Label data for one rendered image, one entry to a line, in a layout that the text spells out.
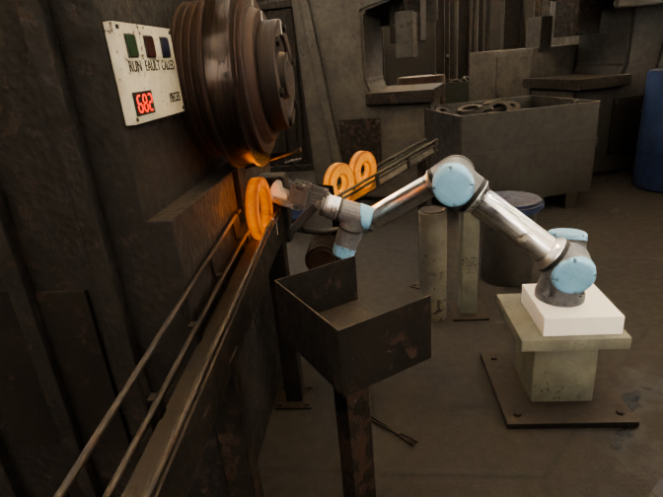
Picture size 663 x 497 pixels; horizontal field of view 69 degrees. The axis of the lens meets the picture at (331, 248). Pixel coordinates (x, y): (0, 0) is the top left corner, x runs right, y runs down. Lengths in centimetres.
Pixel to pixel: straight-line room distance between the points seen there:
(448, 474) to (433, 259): 92
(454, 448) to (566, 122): 263
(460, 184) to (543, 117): 230
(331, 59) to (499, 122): 144
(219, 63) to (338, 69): 293
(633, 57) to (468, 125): 195
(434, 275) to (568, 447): 85
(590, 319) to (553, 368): 22
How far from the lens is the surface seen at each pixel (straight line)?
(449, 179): 140
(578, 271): 151
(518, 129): 358
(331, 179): 181
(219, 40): 122
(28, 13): 105
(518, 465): 164
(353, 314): 111
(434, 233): 210
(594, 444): 177
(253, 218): 138
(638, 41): 499
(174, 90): 121
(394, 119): 401
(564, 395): 185
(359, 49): 404
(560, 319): 164
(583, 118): 384
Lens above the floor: 114
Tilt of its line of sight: 21 degrees down
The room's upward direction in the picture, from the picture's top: 5 degrees counter-clockwise
